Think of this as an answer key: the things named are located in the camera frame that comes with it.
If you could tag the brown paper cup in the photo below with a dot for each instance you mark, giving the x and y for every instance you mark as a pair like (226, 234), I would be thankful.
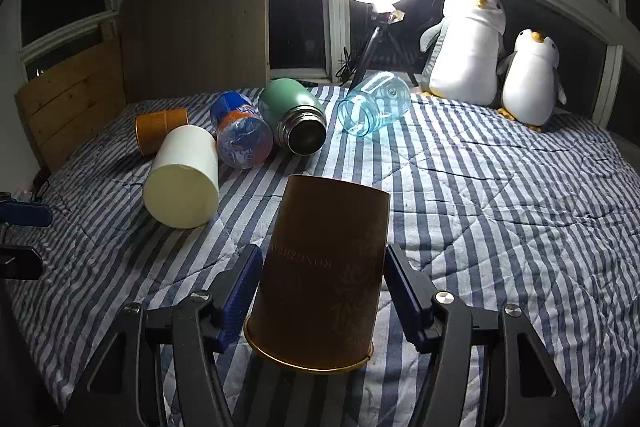
(320, 277)

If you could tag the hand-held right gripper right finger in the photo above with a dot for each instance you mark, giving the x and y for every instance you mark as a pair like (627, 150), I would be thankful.
(405, 292)

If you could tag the wooden headboard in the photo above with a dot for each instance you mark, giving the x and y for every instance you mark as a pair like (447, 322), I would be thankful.
(75, 102)

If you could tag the large plush penguin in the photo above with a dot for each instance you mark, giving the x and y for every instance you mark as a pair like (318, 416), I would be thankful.
(465, 47)

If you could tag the striped bed blanket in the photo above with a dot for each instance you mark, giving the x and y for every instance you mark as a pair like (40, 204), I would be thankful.
(475, 217)

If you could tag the blue plastic bottle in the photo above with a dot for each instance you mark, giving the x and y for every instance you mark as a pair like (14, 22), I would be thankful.
(240, 132)

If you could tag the black tripod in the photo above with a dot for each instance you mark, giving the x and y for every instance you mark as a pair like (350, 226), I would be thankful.
(372, 44)

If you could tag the white paper cup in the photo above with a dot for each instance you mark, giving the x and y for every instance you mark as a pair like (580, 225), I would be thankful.
(181, 179)

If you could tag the green steel flask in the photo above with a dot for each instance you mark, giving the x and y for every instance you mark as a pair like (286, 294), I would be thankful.
(292, 114)

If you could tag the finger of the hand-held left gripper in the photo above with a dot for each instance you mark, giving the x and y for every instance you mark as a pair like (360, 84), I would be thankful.
(22, 214)

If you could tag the orange paper cup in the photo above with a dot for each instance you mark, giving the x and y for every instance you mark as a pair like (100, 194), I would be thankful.
(157, 127)

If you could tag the clear blue glass jar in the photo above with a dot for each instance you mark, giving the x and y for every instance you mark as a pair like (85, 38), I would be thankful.
(370, 104)

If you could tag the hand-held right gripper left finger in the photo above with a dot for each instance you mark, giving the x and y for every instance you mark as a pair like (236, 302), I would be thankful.
(239, 292)

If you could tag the small plush penguin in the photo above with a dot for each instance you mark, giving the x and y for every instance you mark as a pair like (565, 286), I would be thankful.
(532, 79)

